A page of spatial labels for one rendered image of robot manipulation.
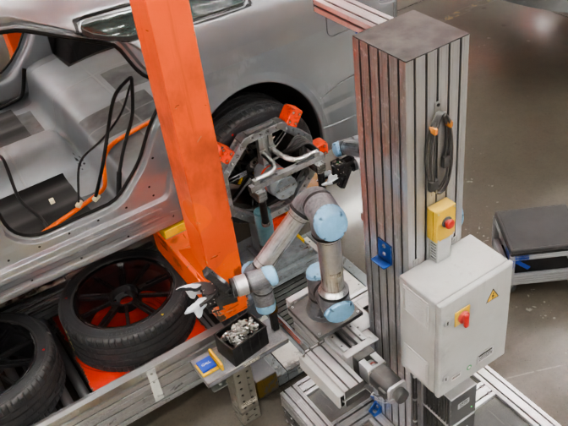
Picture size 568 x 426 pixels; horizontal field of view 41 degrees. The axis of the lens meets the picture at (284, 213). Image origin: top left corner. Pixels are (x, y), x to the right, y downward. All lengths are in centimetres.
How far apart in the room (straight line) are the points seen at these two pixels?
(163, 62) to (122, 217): 110
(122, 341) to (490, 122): 324
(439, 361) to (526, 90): 371
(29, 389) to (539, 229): 267
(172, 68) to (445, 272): 120
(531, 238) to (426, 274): 161
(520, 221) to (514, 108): 177
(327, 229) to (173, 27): 89
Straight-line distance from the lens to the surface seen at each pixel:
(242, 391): 367
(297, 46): 377
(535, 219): 435
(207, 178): 310
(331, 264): 274
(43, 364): 371
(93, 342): 373
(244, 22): 358
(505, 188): 512
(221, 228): 327
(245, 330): 347
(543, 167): 533
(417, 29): 241
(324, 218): 258
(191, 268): 365
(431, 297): 260
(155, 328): 369
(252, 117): 375
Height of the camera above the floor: 307
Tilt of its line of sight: 38 degrees down
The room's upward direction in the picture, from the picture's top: 8 degrees counter-clockwise
